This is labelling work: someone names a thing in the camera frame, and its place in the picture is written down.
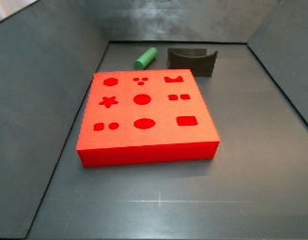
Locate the green cylinder peg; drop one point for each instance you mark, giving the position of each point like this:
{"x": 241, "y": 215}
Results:
{"x": 145, "y": 59}

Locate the red shape sorter box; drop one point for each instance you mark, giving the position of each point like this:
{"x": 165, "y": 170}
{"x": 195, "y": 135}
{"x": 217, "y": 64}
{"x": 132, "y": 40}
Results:
{"x": 145, "y": 116}

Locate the black curved cradle holder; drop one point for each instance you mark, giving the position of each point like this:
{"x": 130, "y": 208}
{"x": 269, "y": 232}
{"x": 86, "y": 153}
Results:
{"x": 192, "y": 59}

